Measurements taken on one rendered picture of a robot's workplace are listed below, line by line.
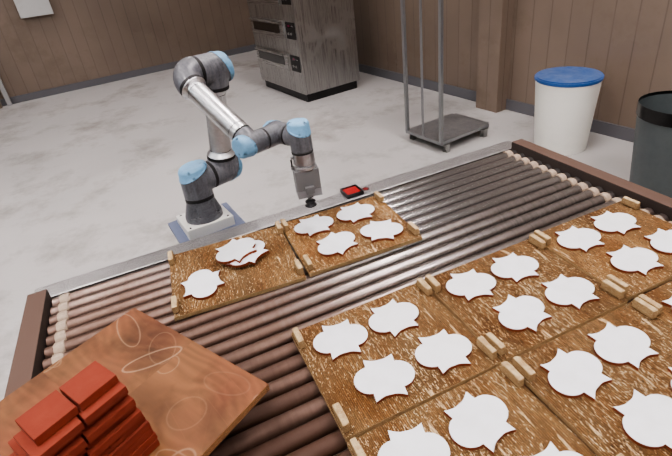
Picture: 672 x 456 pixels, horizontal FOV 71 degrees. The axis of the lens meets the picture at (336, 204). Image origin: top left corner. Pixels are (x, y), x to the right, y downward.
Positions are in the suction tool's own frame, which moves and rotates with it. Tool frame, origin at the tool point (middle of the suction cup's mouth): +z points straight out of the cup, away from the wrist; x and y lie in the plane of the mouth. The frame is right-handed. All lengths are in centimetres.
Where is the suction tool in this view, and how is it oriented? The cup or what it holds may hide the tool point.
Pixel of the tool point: (310, 204)
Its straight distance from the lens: 168.0
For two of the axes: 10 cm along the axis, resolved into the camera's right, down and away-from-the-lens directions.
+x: -2.5, -4.5, 8.6
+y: 9.6, -2.2, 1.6
